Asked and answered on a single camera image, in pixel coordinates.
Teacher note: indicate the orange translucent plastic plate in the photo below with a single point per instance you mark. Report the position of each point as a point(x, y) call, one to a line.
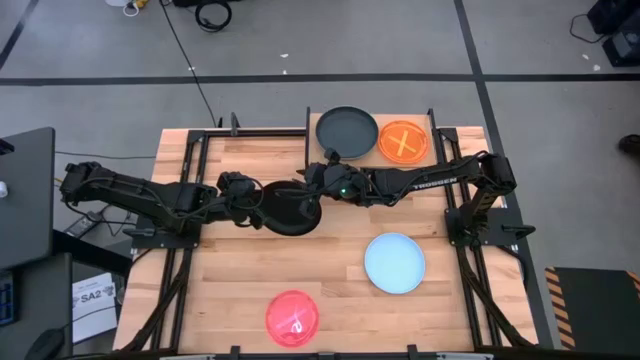
point(403, 142)

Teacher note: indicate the black computer mouse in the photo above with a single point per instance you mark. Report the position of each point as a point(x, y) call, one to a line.
point(45, 345)

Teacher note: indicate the black hazard-striped mat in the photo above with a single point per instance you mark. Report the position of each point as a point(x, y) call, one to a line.
point(595, 310)

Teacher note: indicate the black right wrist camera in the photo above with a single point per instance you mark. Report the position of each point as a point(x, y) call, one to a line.
point(345, 185)

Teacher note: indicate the black power adapter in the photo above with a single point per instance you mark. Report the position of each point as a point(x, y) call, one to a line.
point(80, 227)

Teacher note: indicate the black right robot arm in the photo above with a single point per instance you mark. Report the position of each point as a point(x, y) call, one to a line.
point(435, 179)

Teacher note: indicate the pink translucent plastic plate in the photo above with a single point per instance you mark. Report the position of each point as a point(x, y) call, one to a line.
point(292, 318)

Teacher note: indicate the light blue round plate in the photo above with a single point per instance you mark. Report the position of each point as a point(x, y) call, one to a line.
point(394, 262)

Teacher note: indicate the person's shoe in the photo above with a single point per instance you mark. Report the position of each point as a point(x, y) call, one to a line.
point(630, 145)

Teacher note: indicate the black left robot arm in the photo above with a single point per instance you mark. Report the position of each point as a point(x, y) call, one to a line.
point(140, 192)

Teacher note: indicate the white printed paper sheet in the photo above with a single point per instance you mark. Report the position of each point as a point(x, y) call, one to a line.
point(92, 300)

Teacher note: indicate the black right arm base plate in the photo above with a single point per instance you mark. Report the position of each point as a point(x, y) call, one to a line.
point(500, 237)

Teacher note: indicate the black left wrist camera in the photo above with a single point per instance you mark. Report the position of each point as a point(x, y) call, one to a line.
point(237, 184)

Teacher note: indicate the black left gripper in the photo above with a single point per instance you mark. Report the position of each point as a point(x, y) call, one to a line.
point(235, 212)

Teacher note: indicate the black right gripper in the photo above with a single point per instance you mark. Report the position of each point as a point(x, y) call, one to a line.
point(320, 182)

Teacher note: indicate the small control panel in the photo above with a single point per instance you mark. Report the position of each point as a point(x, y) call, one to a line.
point(6, 300)

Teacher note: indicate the black round plate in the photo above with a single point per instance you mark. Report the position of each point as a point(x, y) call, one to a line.
point(287, 220)
point(347, 132)

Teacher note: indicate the wooden shelf with black legs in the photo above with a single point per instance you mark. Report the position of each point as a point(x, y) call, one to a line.
point(313, 155)

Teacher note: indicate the black metal table frame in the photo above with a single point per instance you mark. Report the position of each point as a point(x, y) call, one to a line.
point(250, 133)

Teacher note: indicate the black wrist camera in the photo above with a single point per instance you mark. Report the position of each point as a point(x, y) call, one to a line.
point(237, 184)
point(345, 185)

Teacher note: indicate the black equipment case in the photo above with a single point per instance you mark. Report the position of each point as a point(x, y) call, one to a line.
point(625, 30)

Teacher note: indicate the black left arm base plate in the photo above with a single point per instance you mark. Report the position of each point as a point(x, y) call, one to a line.
point(150, 242)

